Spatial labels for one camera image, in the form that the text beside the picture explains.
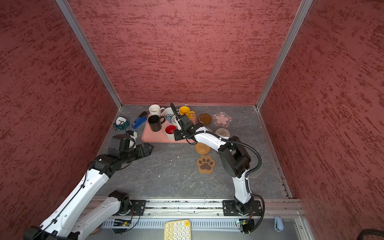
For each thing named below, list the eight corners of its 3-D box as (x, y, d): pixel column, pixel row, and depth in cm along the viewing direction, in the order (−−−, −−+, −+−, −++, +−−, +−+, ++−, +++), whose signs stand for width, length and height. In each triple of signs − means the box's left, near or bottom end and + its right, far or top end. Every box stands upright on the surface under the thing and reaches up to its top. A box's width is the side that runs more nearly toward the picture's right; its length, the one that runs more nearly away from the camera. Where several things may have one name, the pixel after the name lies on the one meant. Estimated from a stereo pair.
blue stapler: (131, 127, 108) (129, 124, 105) (144, 114, 117) (142, 110, 114) (137, 130, 107) (135, 126, 104) (149, 116, 116) (148, 112, 113)
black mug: (149, 131, 106) (146, 124, 99) (151, 122, 111) (149, 114, 105) (163, 131, 106) (161, 124, 99) (165, 122, 111) (163, 115, 105)
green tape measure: (114, 130, 107) (111, 127, 103) (119, 119, 113) (117, 116, 110) (127, 130, 107) (125, 127, 103) (131, 120, 113) (129, 116, 110)
